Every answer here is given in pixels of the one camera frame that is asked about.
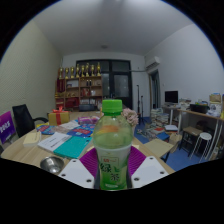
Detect white round stool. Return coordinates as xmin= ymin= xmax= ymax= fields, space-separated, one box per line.
xmin=189 ymin=131 xmax=213 ymax=160

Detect yellow gift box red ribbon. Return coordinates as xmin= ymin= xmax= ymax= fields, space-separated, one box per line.
xmin=48 ymin=106 xmax=71 ymax=127

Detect stack of books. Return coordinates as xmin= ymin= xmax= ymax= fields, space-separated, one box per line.
xmin=149 ymin=107 xmax=171 ymax=129

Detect wooden stool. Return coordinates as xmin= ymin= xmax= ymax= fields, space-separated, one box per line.
xmin=181 ymin=125 xmax=201 ymax=144

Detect pink box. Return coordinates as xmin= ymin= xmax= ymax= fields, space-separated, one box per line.
xmin=77 ymin=115 xmax=100 ymax=125

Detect wooden desk with white legs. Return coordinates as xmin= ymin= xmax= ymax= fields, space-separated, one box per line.
xmin=176 ymin=108 xmax=224 ymax=158

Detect black framed glass door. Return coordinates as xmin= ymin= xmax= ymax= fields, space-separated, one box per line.
xmin=75 ymin=59 xmax=133 ymax=109

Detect small steel cup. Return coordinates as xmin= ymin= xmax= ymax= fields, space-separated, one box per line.
xmin=39 ymin=155 xmax=65 ymax=175

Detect blue picture book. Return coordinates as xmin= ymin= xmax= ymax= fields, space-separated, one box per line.
xmin=66 ymin=123 xmax=98 ymax=138

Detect small wooden side table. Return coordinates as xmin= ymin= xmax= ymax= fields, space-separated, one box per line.
xmin=143 ymin=138 xmax=175 ymax=163

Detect green tea bottle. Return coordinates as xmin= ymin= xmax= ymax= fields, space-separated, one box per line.
xmin=92 ymin=99 xmax=134 ymax=192

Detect cardboard box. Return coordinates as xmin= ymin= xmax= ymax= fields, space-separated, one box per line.
xmin=208 ymin=93 xmax=223 ymax=104

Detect wooden shelf unit with trophies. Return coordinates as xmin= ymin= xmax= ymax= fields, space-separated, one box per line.
xmin=54 ymin=62 xmax=103 ymax=111

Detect black printer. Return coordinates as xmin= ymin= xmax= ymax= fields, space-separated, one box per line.
xmin=189 ymin=103 xmax=209 ymax=114

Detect teal book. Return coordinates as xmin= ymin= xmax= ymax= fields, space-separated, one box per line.
xmin=53 ymin=135 xmax=93 ymax=160

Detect black office chair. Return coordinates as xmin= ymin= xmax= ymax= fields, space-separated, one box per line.
xmin=12 ymin=103 xmax=49 ymax=138

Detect black computer monitor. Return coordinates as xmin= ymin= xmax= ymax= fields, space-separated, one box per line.
xmin=164 ymin=90 xmax=179 ymax=104

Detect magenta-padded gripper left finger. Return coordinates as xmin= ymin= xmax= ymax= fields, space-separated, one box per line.
xmin=58 ymin=146 xmax=99 ymax=190

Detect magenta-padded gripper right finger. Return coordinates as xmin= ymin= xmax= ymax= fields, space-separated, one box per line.
xmin=128 ymin=145 xmax=169 ymax=189

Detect purple sign board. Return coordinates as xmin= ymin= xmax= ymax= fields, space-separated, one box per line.
xmin=0 ymin=110 xmax=17 ymax=145

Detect colourful picture book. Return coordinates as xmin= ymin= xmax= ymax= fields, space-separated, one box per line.
xmin=35 ymin=123 xmax=58 ymax=135

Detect cream notepad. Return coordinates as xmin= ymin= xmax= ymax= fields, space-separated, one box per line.
xmin=22 ymin=130 xmax=43 ymax=148

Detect white wall air conditioner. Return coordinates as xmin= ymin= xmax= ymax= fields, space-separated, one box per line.
xmin=144 ymin=55 xmax=162 ymax=71

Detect pink flowers in white pot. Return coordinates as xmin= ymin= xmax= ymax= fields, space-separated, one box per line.
xmin=121 ymin=107 xmax=140 ymax=134

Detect white booklet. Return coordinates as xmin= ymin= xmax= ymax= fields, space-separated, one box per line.
xmin=37 ymin=131 xmax=73 ymax=153

